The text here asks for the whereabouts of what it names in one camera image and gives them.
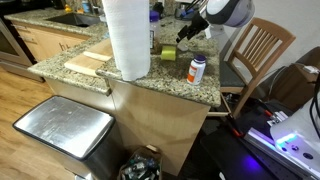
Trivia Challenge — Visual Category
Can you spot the white paper towel roll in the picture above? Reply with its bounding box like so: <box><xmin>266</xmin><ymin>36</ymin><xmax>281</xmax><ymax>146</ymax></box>
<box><xmin>102</xmin><ymin>0</ymin><xmax>151</xmax><ymax>81</ymax></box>

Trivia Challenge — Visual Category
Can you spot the stainless steel oven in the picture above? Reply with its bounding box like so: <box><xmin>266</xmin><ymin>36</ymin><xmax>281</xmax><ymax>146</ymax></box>
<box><xmin>0</xmin><ymin>18</ymin><xmax>44</xmax><ymax>82</ymax></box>

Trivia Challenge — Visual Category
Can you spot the stainless steel trash can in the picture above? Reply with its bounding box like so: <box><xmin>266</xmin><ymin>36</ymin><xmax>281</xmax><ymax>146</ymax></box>
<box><xmin>13</xmin><ymin>96</ymin><xmax>125</xmax><ymax>180</ymax></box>

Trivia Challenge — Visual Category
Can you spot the yellow-green tape roll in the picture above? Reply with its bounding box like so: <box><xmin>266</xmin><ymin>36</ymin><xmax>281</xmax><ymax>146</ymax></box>
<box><xmin>161</xmin><ymin>45</ymin><xmax>176</xmax><ymax>61</ymax></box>

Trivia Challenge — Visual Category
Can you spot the white egg-shaped object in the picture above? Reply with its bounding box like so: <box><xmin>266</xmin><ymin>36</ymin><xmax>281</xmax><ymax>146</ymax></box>
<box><xmin>177</xmin><ymin>43</ymin><xmax>188</xmax><ymax>52</ymax></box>

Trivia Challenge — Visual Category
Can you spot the white pill bottle purple cap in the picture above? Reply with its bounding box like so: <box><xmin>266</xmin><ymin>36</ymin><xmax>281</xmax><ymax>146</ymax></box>
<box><xmin>187</xmin><ymin>54</ymin><xmax>206</xmax><ymax>85</ymax></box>

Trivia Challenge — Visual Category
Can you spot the clear container with purple lid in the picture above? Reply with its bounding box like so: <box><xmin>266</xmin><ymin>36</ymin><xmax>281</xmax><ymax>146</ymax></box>
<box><xmin>149</xmin><ymin>10</ymin><xmax>160</xmax><ymax>54</ymax></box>

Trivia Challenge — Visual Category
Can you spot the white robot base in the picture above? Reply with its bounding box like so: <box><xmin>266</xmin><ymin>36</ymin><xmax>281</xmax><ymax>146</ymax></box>
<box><xmin>245</xmin><ymin>94</ymin><xmax>320</xmax><ymax>180</ymax></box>

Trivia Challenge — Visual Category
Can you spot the paper bag of recyclables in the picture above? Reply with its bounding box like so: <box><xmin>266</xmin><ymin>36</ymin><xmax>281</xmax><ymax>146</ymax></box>
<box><xmin>117</xmin><ymin>145</ymin><xmax>162</xmax><ymax>180</ymax></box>

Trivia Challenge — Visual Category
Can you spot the wooden chair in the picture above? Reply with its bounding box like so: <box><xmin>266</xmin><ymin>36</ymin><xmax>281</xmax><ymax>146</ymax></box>
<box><xmin>208</xmin><ymin>17</ymin><xmax>296</xmax><ymax>118</ymax></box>

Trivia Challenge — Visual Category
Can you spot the kitchen sink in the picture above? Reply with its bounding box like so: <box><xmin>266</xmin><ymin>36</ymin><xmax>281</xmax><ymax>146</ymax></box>
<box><xmin>48</xmin><ymin>13</ymin><xmax>100</xmax><ymax>28</ymax></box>

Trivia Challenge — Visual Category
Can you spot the dark seat cushion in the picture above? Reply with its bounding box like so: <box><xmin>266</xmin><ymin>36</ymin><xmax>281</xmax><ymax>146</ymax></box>
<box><xmin>220</xmin><ymin>61</ymin><xmax>245</xmax><ymax>87</ymax></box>

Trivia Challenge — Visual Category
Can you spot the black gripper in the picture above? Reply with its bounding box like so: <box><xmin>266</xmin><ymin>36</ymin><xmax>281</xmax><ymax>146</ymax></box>
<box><xmin>176</xmin><ymin>12</ymin><xmax>209</xmax><ymax>43</ymax></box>

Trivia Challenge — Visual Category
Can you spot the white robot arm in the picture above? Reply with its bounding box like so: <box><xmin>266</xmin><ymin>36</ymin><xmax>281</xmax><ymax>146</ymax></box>
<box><xmin>176</xmin><ymin>0</ymin><xmax>255</xmax><ymax>43</ymax></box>

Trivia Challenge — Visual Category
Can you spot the wooden cutting board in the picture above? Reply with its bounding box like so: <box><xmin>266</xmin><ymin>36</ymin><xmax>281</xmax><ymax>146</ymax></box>
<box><xmin>64</xmin><ymin>38</ymin><xmax>113</xmax><ymax>77</ymax></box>

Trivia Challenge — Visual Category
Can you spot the grey round pot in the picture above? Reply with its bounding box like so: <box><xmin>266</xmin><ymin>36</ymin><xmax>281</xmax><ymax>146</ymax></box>
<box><xmin>174</xmin><ymin>3</ymin><xmax>198</xmax><ymax>21</ymax></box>

